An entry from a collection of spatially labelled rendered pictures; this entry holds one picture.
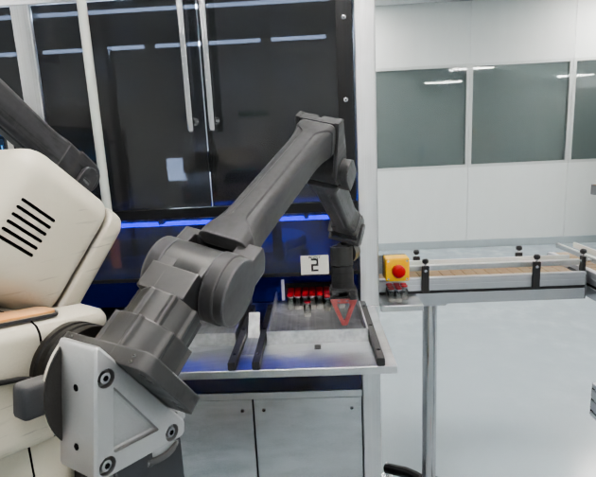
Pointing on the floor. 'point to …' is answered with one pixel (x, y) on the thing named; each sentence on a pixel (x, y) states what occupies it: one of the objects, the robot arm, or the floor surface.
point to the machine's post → (366, 111)
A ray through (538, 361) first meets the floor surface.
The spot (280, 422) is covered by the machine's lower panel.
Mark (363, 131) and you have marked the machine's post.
